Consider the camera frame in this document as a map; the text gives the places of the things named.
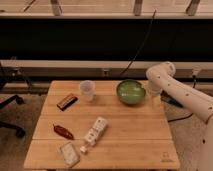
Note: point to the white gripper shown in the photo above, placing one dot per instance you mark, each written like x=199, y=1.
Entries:
x=155, y=91

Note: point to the green ceramic bowl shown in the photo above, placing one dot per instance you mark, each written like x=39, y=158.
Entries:
x=130, y=92

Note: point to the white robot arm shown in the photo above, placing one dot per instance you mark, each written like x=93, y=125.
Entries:
x=161, y=78

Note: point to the blue black floor object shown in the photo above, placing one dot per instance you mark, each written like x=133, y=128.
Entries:
x=171, y=101

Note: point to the white tube bottle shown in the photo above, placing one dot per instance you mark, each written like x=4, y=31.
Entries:
x=94, y=133

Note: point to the clear plastic cup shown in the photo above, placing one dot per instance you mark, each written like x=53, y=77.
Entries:
x=87, y=89

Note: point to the brown chocolate bar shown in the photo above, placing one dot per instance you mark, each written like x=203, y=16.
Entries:
x=67, y=101

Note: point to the red snack packet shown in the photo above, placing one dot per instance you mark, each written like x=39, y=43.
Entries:
x=63, y=132

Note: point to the clear wrapped snack packet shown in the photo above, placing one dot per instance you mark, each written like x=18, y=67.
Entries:
x=70, y=155

